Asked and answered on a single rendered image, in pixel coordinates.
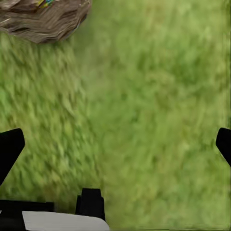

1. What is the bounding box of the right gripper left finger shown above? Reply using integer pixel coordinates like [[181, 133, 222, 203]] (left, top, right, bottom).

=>
[[0, 128, 25, 186]]

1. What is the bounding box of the wicker basket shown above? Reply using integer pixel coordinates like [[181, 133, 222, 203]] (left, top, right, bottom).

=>
[[0, 0, 92, 44]]

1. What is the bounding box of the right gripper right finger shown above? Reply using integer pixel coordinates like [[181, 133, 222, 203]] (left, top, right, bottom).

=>
[[216, 128, 231, 167]]

